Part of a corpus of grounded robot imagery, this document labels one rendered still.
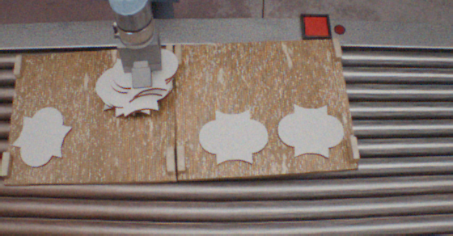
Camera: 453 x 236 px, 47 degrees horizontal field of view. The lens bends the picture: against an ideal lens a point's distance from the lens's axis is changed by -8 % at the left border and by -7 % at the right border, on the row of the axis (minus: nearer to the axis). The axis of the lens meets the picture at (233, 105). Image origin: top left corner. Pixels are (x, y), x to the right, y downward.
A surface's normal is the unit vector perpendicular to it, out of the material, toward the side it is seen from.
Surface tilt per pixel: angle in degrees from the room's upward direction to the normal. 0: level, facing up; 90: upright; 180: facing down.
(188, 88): 0
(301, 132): 0
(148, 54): 90
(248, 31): 0
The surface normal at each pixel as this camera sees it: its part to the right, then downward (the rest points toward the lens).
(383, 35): 0.02, -0.45
